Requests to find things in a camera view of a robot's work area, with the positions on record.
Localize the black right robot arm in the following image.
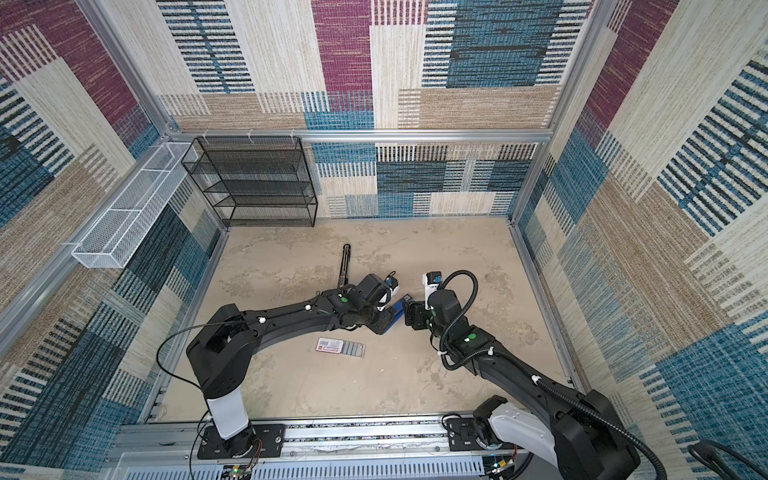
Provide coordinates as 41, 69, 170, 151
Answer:
405, 270, 668, 479

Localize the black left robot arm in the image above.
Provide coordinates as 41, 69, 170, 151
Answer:
186, 273, 399, 458

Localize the black cable bottom right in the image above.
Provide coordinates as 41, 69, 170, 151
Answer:
687, 439, 768, 480

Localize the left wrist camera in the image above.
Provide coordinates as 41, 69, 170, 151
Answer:
380, 270, 399, 305

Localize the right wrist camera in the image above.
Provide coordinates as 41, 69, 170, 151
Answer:
422, 271, 442, 301

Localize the blue stapler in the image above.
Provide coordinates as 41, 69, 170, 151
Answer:
384, 294, 413, 332

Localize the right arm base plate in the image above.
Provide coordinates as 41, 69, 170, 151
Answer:
440, 413, 501, 451

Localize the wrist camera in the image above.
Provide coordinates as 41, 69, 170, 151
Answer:
380, 270, 399, 305
422, 271, 442, 301

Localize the aluminium front rail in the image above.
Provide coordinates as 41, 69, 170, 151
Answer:
99, 414, 561, 479

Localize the black mesh shelf rack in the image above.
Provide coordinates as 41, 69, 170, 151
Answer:
181, 136, 318, 228

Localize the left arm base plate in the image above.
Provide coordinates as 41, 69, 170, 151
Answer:
196, 424, 286, 460

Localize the red white staple box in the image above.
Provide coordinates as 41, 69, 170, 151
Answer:
316, 337, 345, 354

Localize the white wire mesh basket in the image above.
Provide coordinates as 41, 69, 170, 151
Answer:
71, 142, 190, 269

